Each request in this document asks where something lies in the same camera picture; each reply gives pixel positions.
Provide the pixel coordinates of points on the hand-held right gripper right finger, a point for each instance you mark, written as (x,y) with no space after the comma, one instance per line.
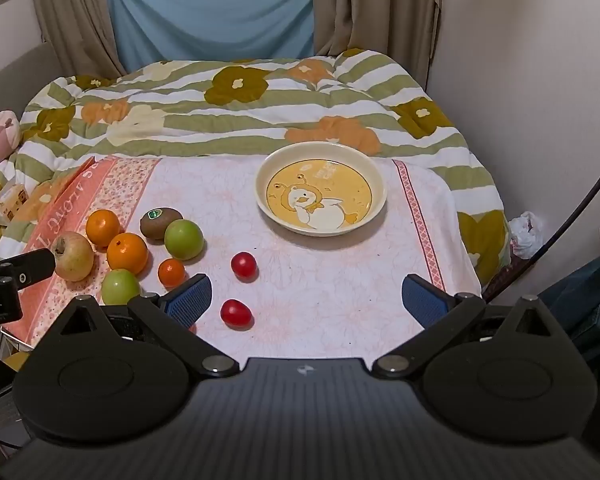
(421,301)

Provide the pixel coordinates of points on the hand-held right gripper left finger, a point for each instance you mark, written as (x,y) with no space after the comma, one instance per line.
(192,301)

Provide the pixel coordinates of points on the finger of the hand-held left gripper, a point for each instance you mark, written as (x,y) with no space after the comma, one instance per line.
(27,265)

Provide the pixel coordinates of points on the small tangerine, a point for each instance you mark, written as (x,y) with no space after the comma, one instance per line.
(172,272)

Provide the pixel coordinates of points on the red yellow apple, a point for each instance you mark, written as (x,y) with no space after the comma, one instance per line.
(74,257)

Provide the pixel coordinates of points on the green apple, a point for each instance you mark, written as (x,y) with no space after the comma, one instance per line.
(120,287)
(185,240)

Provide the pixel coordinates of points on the large orange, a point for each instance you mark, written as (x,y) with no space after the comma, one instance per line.
(127,255)

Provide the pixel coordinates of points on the medium orange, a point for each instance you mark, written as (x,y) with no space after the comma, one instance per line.
(102,226)

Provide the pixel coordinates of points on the cream duck print plate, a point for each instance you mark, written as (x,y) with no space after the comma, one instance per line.
(320,200)

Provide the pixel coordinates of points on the red cherry tomato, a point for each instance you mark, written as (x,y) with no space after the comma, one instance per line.
(244,266)
(236,313)

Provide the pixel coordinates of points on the tissue pack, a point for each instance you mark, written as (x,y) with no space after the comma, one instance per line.
(10,205)

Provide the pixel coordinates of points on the brown kiwi with sticker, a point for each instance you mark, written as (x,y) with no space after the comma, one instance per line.
(157,227)

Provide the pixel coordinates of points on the pink printed cloth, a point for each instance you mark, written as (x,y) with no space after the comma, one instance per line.
(330,280)

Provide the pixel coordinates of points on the white plastic bag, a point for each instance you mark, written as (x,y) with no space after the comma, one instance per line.
(527,235)

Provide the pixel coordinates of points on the grey upholstered headboard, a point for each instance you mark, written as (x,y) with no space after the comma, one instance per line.
(25,75)

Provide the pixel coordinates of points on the floral striped blanket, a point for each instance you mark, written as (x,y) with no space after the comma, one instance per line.
(280,110)

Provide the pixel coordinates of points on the beige curtain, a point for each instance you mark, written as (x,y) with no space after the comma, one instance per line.
(380,10)
(70,10)

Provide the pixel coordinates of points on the blue hanging cloth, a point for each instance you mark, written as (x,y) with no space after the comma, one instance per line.
(210,15)

